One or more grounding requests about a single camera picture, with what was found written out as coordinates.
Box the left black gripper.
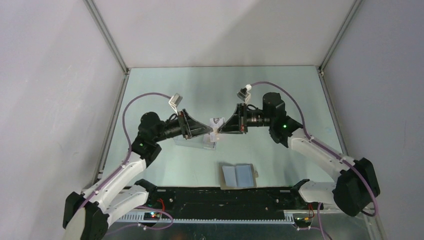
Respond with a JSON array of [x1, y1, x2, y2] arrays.
[[153, 109, 213, 143]]

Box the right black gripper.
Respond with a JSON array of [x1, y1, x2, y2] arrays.
[[218, 103, 274, 134]]

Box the clear plastic card box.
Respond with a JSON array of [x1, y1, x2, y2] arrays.
[[173, 133, 217, 150]]

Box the grey felt card holder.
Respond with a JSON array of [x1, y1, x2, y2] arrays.
[[218, 162, 259, 190]]

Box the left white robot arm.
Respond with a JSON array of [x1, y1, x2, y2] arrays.
[[62, 109, 213, 240]]

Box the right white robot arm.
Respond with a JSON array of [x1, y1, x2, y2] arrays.
[[218, 92, 381, 217]]

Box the beige chair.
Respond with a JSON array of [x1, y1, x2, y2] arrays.
[[62, 203, 97, 240]]

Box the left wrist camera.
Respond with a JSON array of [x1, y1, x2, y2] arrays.
[[168, 93, 183, 114]]

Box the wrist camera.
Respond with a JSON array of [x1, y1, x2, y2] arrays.
[[168, 93, 183, 114], [236, 84, 252, 104]]

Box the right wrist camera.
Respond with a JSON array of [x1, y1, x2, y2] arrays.
[[236, 84, 252, 104]]

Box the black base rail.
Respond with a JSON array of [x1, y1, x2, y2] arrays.
[[125, 187, 324, 221]]

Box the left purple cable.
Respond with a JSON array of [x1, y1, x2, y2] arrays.
[[74, 92, 175, 231]]

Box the purple cable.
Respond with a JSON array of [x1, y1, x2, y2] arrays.
[[250, 81, 379, 240], [74, 92, 175, 231]]

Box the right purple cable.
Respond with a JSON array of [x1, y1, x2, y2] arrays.
[[250, 81, 379, 240]]

